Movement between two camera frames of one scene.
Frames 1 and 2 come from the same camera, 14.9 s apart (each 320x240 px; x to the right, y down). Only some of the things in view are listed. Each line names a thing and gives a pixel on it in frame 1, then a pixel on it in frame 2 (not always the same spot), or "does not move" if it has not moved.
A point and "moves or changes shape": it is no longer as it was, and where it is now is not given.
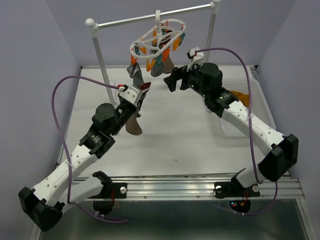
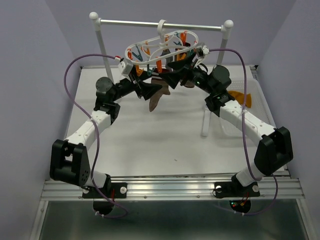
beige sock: (133, 126) -> (164, 90)
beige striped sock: (164, 42) -> (187, 49)
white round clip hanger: (151, 44) moves or changes shape
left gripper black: (135, 109) -> (146, 90)
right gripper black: (178, 73) does not move
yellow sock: (244, 98) does not move
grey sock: (157, 70) -> (168, 59)
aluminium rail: (200, 188) does not move
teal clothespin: (158, 60) -> (149, 72)
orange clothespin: (148, 66) -> (159, 65)
